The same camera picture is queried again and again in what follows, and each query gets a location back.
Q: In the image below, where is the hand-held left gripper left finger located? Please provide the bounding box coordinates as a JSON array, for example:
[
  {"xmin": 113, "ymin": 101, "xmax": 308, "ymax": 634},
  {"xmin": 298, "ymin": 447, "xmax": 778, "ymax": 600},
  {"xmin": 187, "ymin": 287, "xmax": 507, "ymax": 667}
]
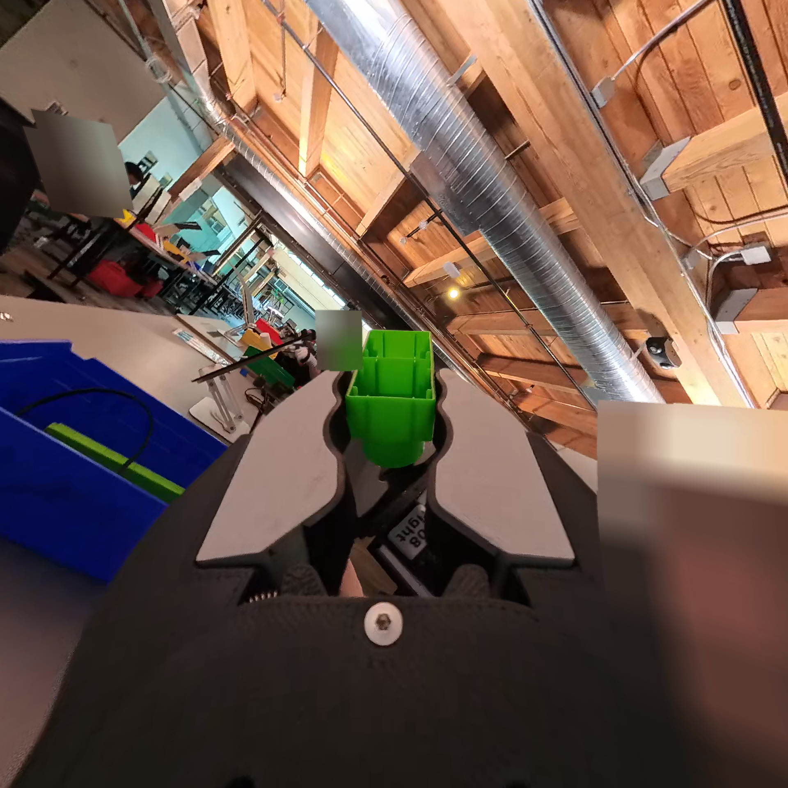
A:
[{"xmin": 196, "ymin": 371, "xmax": 359, "ymax": 565}]

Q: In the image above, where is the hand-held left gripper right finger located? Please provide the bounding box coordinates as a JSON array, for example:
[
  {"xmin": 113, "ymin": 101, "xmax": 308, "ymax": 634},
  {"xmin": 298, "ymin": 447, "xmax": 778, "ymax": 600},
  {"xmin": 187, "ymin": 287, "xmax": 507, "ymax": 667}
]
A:
[{"xmin": 424, "ymin": 368, "xmax": 577, "ymax": 565}]

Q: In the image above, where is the green plastic block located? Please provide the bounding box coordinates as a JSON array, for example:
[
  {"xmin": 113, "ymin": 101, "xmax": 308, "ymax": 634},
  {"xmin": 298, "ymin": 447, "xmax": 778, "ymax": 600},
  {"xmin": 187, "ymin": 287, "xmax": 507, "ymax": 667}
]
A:
[{"xmin": 345, "ymin": 330, "xmax": 438, "ymax": 467}]

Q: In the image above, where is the blue plastic bin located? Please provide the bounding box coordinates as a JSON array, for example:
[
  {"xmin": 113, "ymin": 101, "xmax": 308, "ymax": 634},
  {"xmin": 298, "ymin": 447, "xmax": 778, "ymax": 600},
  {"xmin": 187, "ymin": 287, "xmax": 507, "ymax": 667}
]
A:
[{"xmin": 0, "ymin": 340, "xmax": 230, "ymax": 583}]

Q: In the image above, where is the white panel stand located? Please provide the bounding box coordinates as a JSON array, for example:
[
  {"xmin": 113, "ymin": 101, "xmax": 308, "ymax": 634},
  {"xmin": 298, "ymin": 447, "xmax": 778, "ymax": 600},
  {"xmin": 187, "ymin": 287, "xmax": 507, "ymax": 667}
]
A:
[{"xmin": 188, "ymin": 366, "xmax": 253, "ymax": 443}]

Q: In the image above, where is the small green bin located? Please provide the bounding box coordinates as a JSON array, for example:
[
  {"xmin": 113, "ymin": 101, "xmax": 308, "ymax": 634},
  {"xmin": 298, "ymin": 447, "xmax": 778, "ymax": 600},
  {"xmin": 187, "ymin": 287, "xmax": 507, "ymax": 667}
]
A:
[{"xmin": 243, "ymin": 348, "xmax": 309, "ymax": 387}]

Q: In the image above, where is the green bar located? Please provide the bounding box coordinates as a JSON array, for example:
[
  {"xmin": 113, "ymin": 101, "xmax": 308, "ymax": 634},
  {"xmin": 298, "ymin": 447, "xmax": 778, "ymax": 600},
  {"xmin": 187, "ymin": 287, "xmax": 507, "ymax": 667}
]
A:
[{"xmin": 46, "ymin": 422, "xmax": 186, "ymax": 503}]

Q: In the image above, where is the printed paper strip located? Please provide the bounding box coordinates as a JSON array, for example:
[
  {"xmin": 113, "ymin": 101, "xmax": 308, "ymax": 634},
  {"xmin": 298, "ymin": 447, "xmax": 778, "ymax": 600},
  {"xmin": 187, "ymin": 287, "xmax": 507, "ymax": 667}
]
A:
[{"xmin": 172, "ymin": 326, "xmax": 240, "ymax": 365}]

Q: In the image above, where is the red plastic bin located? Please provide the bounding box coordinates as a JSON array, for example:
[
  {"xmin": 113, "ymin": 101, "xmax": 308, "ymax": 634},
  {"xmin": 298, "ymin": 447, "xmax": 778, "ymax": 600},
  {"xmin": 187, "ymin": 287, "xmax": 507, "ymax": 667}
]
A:
[{"xmin": 86, "ymin": 259, "xmax": 164, "ymax": 300}]

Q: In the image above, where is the black office chair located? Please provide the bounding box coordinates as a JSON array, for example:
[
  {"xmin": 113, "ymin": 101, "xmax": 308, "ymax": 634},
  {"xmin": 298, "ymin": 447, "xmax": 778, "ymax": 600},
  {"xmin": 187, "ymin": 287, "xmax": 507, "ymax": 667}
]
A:
[{"xmin": 0, "ymin": 98, "xmax": 39, "ymax": 254}]

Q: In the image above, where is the black cable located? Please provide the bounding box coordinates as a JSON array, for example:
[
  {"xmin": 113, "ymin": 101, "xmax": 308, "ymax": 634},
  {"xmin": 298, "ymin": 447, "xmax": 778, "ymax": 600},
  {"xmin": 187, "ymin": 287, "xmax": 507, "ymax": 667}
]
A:
[{"xmin": 15, "ymin": 388, "xmax": 156, "ymax": 475}]

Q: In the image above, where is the ceiling security camera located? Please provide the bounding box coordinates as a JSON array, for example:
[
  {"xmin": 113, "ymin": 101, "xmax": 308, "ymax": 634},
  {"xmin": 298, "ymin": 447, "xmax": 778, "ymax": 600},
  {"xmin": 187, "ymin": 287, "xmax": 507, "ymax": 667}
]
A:
[{"xmin": 643, "ymin": 335, "xmax": 682, "ymax": 371}]

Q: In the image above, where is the large silver ventilation duct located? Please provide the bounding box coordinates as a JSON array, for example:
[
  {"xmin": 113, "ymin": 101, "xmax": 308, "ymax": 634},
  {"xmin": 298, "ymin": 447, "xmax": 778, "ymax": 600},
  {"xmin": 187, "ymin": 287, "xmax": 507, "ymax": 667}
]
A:
[{"xmin": 305, "ymin": 0, "xmax": 667, "ymax": 407}]

